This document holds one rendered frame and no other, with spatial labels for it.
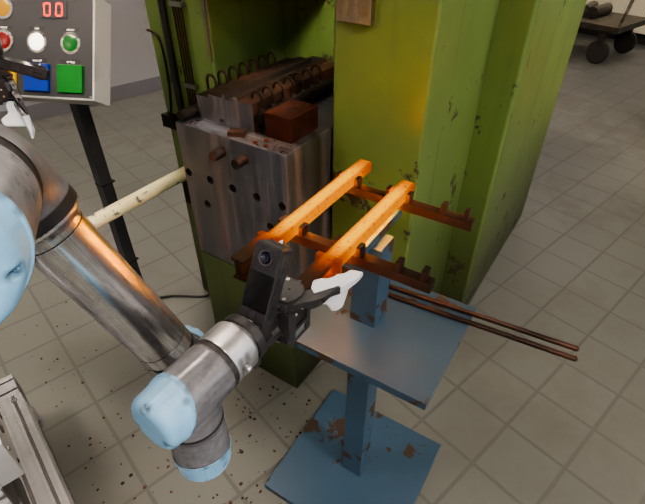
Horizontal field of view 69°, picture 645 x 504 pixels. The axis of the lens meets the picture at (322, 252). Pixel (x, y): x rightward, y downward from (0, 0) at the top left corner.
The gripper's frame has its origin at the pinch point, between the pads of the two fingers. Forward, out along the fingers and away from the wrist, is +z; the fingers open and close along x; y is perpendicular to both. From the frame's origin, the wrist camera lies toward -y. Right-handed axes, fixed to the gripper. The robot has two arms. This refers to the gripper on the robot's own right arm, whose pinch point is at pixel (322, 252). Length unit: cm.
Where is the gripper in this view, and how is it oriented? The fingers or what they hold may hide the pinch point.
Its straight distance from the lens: 75.1
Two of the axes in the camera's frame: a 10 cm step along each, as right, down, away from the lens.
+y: 0.0, 7.9, 6.1
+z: 5.5, -5.1, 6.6
